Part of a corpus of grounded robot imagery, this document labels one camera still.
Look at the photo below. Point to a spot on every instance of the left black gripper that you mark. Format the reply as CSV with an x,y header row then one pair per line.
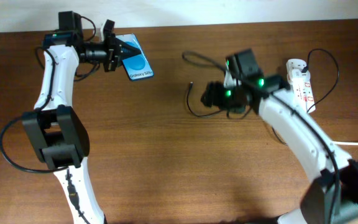
x,y
115,50

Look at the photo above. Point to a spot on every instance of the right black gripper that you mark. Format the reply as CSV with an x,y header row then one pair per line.
x,y
214,94

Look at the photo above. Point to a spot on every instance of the white USB wall charger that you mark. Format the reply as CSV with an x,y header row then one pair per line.
x,y
295,71

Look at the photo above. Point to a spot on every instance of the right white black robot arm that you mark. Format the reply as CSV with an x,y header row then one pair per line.
x,y
332,196

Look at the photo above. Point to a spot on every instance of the white power strip orange switches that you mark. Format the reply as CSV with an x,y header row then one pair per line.
x,y
303,95

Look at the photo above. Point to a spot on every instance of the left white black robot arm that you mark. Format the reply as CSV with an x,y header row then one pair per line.
x,y
55,132

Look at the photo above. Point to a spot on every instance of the blue screen Galaxy smartphone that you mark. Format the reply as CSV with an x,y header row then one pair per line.
x,y
136,67

